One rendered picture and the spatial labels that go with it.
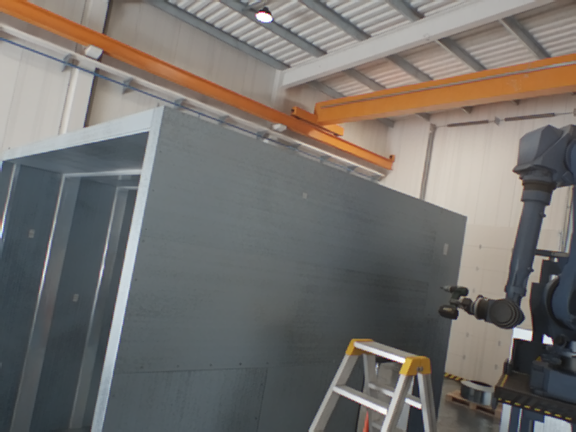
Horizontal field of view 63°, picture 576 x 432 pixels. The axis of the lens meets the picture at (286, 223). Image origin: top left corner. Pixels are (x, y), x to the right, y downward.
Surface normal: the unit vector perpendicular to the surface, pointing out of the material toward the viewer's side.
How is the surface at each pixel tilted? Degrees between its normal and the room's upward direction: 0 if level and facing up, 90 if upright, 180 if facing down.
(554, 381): 90
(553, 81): 90
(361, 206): 90
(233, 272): 90
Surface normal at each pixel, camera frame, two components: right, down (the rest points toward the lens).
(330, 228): 0.65, 0.07
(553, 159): 0.10, -0.05
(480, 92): -0.74, -0.17
